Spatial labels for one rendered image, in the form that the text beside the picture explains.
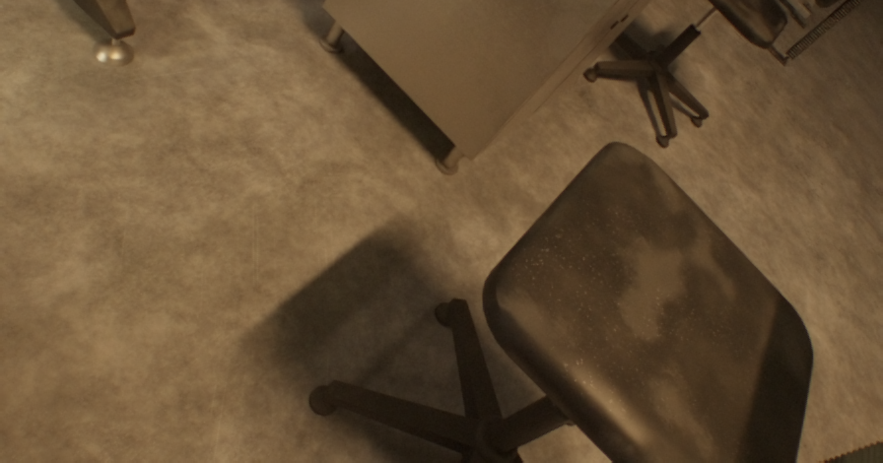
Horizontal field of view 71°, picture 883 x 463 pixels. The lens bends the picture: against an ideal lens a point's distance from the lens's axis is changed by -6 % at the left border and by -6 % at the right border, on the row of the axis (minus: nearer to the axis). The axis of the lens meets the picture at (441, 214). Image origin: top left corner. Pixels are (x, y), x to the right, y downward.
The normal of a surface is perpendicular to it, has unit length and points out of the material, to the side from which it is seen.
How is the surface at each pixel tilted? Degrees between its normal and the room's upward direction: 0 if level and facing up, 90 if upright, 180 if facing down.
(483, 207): 0
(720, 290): 0
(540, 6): 90
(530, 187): 0
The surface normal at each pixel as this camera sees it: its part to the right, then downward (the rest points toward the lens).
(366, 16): -0.54, 0.43
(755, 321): 0.50, -0.53
